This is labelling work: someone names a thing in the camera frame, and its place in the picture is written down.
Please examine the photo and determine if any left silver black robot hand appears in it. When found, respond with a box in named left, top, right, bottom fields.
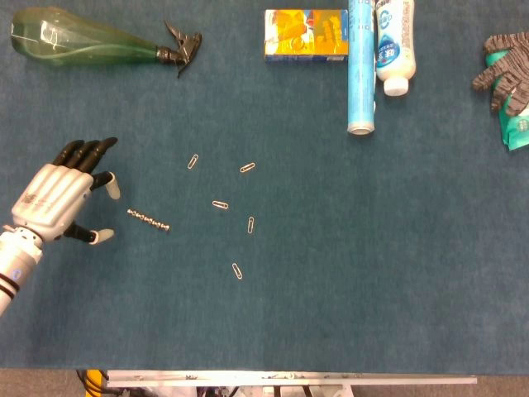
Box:
left=10, top=136, right=122, bottom=246

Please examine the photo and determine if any green spray bottle black trigger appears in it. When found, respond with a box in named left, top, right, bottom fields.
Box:
left=10, top=6, right=203, bottom=79

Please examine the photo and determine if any orange yellow cardboard box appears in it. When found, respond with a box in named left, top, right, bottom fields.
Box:
left=264, top=8, right=350, bottom=64

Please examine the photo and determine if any light blue cylindrical can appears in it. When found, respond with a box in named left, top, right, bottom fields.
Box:
left=346, top=0, right=378, bottom=136

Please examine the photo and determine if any white plastic bottle blue label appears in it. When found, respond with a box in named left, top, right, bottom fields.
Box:
left=373, top=0, right=417, bottom=98

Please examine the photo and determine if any green wet wipes pack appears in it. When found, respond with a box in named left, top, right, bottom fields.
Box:
left=483, top=48, right=529, bottom=152

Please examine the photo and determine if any grey striped knit glove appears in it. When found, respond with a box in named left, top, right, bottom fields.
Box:
left=471, top=31, right=529, bottom=117

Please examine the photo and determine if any yellow bracket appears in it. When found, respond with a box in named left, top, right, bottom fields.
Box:
left=83, top=369, right=104, bottom=397

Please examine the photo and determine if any aluminium frame rail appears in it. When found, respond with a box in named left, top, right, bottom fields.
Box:
left=106, top=369, right=479, bottom=388

